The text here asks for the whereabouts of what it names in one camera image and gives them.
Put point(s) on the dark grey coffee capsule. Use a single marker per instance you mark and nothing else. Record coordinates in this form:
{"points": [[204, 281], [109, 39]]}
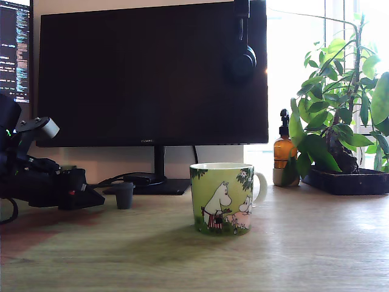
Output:
{"points": [[123, 196]]}

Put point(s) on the small beige cup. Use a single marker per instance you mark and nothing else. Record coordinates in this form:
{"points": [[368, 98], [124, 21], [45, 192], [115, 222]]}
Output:
{"points": [[278, 178]]}

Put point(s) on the large black monitor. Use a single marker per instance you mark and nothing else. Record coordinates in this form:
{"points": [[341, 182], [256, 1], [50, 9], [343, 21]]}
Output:
{"points": [[146, 76]]}

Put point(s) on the monitor showing code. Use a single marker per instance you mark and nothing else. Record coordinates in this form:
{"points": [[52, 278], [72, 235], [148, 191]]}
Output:
{"points": [[15, 51]]}

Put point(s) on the amber pump bottle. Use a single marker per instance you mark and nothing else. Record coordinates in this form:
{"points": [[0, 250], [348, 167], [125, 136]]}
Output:
{"points": [[284, 152]]}

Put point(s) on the black headphones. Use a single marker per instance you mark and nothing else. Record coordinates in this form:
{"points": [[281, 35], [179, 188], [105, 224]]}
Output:
{"points": [[243, 61]]}

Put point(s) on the green leafy plant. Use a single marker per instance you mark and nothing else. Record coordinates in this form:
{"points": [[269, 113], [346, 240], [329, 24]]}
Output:
{"points": [[319, 146]]}

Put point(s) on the black plant tray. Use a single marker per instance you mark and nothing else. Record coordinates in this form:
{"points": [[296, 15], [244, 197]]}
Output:
{"points": [[343, 182]]}

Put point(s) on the grey camera box on bracket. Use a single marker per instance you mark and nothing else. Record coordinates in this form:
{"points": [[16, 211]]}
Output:
{"points": [[50, 127]]}

